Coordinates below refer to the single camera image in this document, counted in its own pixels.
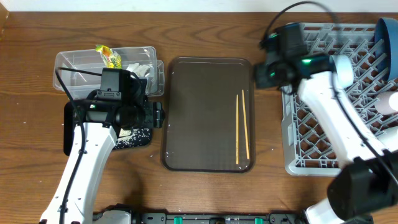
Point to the right wooden chopstick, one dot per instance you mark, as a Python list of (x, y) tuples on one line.
[(245, 126)]

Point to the brown serving tray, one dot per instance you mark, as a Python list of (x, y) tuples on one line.
[(200, 130)]

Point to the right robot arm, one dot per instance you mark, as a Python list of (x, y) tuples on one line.
[(367, 181)]

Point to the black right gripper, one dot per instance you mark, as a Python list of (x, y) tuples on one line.
[(260, 81)]

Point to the pink cup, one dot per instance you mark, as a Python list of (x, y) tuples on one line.
[(386, 103)]

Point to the black tray bin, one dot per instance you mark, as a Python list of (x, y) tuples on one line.
[(127, 138)]

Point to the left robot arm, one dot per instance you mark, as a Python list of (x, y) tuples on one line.
[(91, 132)]

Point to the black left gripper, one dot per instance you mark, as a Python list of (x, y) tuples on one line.
[(155, 114)]

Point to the white cup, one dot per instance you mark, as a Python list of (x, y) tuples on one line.
[(390, 138)]

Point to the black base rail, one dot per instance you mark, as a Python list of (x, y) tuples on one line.
[(202, 217)]

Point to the yellow snack wrapper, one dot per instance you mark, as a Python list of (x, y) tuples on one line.
[(110, 58)]

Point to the blue plate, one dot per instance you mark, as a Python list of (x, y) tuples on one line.
[(386, 30)]

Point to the white tissue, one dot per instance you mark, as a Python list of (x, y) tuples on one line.
[(139, 70)]

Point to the grey dishwasher rack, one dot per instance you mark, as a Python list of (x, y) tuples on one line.
[(307, 150)]

